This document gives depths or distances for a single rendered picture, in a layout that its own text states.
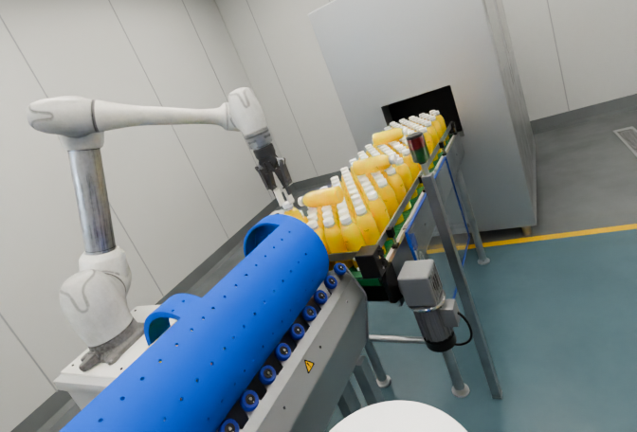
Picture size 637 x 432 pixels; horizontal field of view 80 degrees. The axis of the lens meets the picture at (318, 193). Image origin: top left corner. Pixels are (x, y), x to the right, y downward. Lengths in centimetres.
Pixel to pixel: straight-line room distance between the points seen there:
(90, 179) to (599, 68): 497
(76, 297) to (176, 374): 66
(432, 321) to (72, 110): 133
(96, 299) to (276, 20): 498
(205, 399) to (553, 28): 494
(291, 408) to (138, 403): 41
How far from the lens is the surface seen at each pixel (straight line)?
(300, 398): 111
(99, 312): 143
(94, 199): 155
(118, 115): 135
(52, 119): 137
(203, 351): 87
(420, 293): 137
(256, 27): 606
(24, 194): 382
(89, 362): 150
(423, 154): 142
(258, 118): 134
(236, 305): 93
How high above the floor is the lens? 157
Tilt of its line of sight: 16 degrees down
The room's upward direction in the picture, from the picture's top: 22 degrees counter-clockwise
